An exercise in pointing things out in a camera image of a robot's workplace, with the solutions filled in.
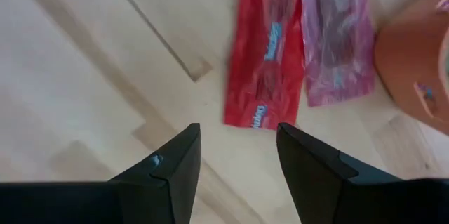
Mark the orange plastic bin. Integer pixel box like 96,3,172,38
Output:
373,0,449,136

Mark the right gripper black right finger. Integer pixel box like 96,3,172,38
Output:
276,121,449,224

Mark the red candy bag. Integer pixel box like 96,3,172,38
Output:
223,0,305,131

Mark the pink translucent candy bag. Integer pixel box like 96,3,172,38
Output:
297,0,376,108

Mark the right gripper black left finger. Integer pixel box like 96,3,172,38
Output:
0,122,202,224

